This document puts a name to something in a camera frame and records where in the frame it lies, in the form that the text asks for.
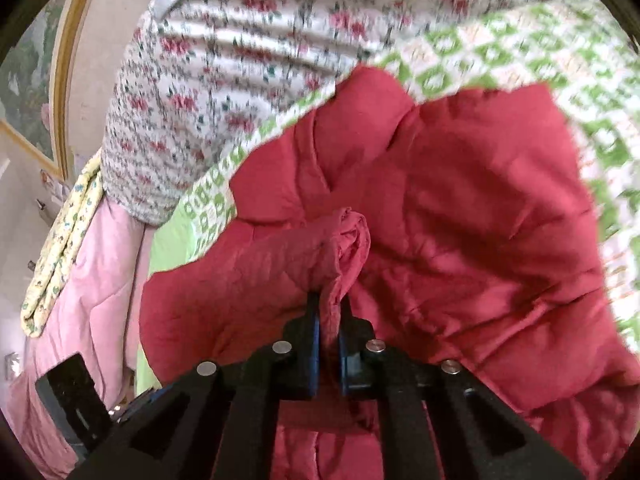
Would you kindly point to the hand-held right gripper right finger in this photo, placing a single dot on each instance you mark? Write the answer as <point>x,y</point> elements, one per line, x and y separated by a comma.
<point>345,362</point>

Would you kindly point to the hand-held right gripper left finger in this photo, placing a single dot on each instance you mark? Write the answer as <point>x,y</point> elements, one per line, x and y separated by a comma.
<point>314,345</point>

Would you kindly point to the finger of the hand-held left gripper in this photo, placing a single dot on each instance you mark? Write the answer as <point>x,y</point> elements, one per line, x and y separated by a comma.
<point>75,400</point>

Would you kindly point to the red quilted jacket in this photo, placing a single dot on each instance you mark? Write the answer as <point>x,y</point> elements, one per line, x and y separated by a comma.
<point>450,210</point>

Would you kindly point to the pink quilt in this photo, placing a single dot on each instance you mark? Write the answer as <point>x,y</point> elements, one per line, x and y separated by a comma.
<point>95,285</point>

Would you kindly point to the yellow patterned blanket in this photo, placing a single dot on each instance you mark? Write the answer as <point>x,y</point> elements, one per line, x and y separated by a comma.
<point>65,240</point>

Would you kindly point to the floral bed sheet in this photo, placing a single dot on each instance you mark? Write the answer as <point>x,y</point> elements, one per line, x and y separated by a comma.
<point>240,60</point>

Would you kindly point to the green patterned blanket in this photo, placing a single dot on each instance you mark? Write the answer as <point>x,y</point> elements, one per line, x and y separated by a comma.
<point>550,45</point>

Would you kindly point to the gold framed wall painting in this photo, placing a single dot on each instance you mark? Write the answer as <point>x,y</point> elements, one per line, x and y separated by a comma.
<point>35,70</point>

